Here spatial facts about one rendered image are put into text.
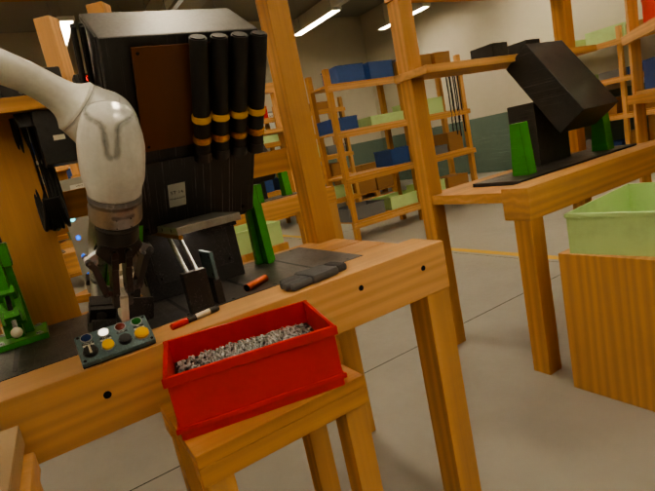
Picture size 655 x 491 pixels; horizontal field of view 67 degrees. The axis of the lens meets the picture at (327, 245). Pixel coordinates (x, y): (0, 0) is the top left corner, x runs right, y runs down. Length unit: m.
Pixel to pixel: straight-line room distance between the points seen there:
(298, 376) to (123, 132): 0.51
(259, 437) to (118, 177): 0.50
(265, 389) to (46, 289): 0.96
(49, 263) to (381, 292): 1.00
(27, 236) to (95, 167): 0.85
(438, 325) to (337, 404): 0.67
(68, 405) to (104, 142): 0.56
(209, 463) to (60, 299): 0.96
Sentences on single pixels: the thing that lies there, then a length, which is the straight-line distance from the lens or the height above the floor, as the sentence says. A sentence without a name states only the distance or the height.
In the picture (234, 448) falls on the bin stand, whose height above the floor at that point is 0.78.
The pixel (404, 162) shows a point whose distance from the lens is 7.05.
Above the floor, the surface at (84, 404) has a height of 0.83.
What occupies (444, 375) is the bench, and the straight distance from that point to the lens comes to 1.63.
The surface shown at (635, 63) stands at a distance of 4.81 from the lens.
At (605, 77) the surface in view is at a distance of 9.79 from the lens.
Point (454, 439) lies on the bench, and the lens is 1.74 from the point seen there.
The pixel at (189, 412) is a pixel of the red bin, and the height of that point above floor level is 0.85.
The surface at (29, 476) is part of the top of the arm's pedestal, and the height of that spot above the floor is 0.85.
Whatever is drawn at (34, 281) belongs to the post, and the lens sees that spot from 1.72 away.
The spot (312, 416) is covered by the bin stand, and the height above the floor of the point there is 0.77.
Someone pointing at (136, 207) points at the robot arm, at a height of 1.20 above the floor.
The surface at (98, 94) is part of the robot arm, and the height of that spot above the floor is 1.41.
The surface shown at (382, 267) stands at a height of 0.89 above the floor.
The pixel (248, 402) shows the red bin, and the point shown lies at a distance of 0.93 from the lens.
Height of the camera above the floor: 1.23
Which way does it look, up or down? 11 degrees down
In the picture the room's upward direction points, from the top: 12 degrees counter-clockwise
